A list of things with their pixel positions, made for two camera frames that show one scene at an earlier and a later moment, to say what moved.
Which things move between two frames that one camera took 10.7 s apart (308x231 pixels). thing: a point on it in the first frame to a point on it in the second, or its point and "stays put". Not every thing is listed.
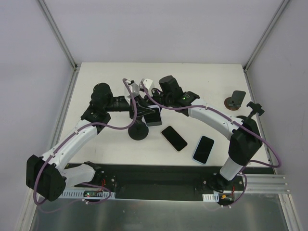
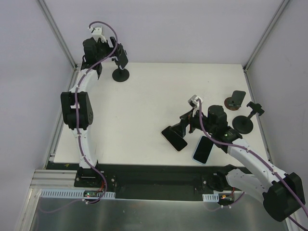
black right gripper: [157, 95] to [184, 123]
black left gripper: [132, 109] to [118, 51]
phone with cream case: [175, 139] stays put
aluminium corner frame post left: [58, 34] stays put
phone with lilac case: [153, 119] to [122, 59]
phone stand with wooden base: [234, 102] stays put
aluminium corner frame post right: [281, 8] stays put
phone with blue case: [203, 149] stays put
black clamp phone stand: [139, 131] to [120, 75]
